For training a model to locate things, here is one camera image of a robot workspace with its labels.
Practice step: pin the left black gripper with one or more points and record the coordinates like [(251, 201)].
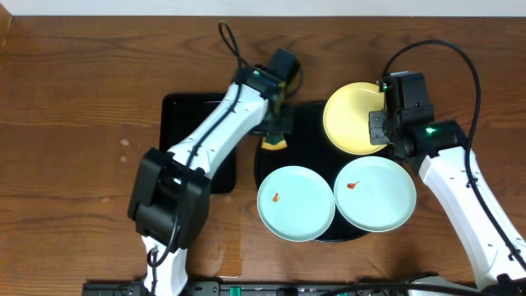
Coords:
[(279, 126)]

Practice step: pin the yellow green sponge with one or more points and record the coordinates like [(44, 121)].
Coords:
[(274, 141)]

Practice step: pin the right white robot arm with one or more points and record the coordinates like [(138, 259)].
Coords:
[(438, 152)]

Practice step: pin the yellow plate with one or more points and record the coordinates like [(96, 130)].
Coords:
[(346, 117)]

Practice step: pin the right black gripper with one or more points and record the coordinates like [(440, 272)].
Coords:
[(376, 134)]

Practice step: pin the black rectangular tray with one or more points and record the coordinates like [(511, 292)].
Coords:
[(181, 114)]

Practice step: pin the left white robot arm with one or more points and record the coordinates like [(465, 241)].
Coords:
[(170, 198)]

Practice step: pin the round black tray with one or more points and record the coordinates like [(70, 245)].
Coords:
[(309, 146)]

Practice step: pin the light blue plate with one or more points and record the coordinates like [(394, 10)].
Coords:
[(375, 194), (295, 203)]

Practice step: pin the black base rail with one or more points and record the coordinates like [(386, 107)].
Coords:
[(210, 288)]

